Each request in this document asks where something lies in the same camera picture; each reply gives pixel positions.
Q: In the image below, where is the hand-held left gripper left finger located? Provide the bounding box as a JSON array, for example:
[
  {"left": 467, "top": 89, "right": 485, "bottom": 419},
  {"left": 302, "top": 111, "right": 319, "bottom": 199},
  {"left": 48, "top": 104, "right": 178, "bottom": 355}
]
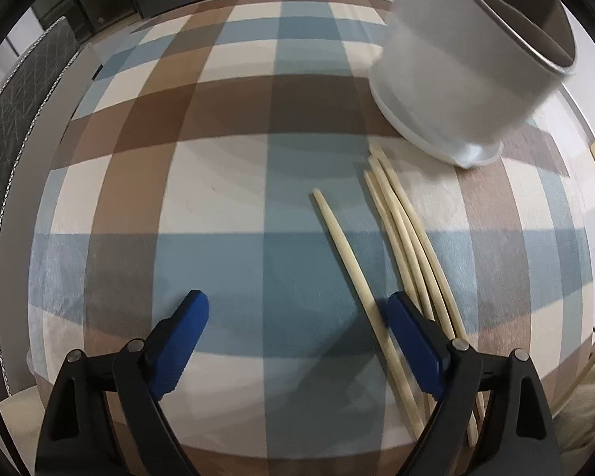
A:
[{"left": 36, "top": 289, "right": 210, "bottom": 476}]

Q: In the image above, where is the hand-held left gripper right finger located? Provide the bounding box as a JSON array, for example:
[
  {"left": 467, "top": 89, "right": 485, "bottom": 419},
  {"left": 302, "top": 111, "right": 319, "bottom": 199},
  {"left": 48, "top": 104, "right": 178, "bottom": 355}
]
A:
[{"left": 379, "top": 292, "right": 561, "bottom": 476}]

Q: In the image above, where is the pale wooden chopstick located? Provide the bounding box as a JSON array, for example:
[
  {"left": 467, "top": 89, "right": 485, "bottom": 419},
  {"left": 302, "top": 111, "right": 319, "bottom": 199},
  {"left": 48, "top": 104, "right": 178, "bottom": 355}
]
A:
[
  {"left": 367, "top": 156, "right": 447, "bottom": 328},
  {"left": 311, "top": 187, "right": 427, "bottom": 442},
  {"left": 374, "top": 145, "right": 487, "bottom": 449},
  {"left": 368, "top": 146, "right": 479, "bottom": 449},
  {"left": 363, "top": 171, "right": 434, "bottom": 318}
]

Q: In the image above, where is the white grey utensil holder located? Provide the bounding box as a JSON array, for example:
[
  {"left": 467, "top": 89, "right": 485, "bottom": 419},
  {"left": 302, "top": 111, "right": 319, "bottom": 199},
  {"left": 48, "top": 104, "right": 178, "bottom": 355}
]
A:
[{"left": 368, "top": 0, "right": 578, "bottom": 168}]

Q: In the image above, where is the plaid tablecloth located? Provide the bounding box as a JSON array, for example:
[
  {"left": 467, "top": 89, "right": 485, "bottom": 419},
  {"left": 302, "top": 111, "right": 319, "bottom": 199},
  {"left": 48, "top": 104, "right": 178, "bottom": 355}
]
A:
[{"left": 27, "top": 0, "right": 595, "bottom": 476}]

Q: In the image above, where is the beige ribbed cloth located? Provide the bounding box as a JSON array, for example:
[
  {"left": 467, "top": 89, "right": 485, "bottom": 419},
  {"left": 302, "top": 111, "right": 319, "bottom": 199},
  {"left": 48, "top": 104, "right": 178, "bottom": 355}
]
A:
[{"left": 550, "top": 357, "right": 595, "bottom": 476}]

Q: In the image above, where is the grey quilted bed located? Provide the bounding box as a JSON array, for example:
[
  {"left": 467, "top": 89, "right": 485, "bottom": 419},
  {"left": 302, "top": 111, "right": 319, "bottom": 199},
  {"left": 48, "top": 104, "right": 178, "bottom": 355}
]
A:
[{"left": 0, "top": 16, "right": 83, "bottom": 457}]

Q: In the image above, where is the dark glass cabinet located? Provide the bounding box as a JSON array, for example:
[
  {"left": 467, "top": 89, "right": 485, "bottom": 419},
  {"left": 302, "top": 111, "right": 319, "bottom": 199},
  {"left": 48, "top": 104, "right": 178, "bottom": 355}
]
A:
[{"left": 30, "top": 0, "right": 144, "bottom": 45}]

